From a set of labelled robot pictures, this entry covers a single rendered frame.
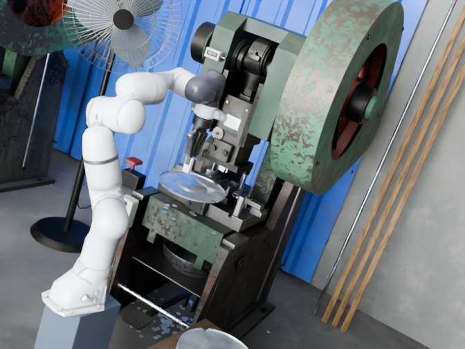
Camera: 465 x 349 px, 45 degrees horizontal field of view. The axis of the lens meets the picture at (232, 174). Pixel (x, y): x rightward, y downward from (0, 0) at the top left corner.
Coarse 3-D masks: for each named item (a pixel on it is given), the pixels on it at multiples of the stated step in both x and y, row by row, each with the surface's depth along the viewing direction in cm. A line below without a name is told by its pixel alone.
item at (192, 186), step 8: (160, 176) 235; (168, 176) 239; (176, 176) 241; (184, 176) 244; (192, 176) 247; (200, 176) 249; (168, 184) 230; (176, 184) 233; (184, 184) 234; (192, 184) 237; (200, 184) 239; (208, 184) 244; (216, 184) 246; (176, 192) 226; (184, 192) 228; (192, 192) 230; (200, 192) 232; (208, 192) 236; (216, 192) 238; (224, 192) 240; (192, 200) 222; (200, 200) 225; (208, 200) 228; (216, 200) 230
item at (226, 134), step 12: (228, 96) 243; (240, 96) 245; (228, 108) 244; (240, 108) 241; (228, 120) 244; (240, 120) 242; (216, 132) 246; (228, 132) 245; (240, 132) 243; (216, 144) 245; (228, 144) 243; (216, 156) 246; (228, 156) 244; (240, 156) 248
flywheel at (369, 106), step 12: (384, 48) 238; (372, 60) 245; (384, 60) 247; (360, 72) 244; (372, 72) 249; (360, 84) 223; (372, 84) 252; (348, 96) 221; (360, 96) 219; (372, 96) 223; (348, 108) 222; (360, 108) 219; (372, 108) 221; (348, 120) 254; (360, 120) 224; (348, 132) 255; (348, 144) 255; (336, 156) 248
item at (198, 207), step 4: (204, 176) 255; (212, 180) 252; (220, 184) 250; (224, 188) 249; (188, 200) 248; (188, 204) 247; (192, 204) 247; (196, 204) 246; (200, 204) 245; (204, 204) 244; (192, 208) 247; (196, 208) 246; (200, 208) 244; (204, 208) 245; (196, 212) 247; (200, 212) 246; (204, 212) 246
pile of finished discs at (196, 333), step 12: (192, 336) 206; (204, 336) 208; (216, 336) 211; (228, 336) 214; (180, 348) 197; (192, 348) 199; (204, 348) 200; (216, 348) 202; (228, 348) 206; (240, 348) 208
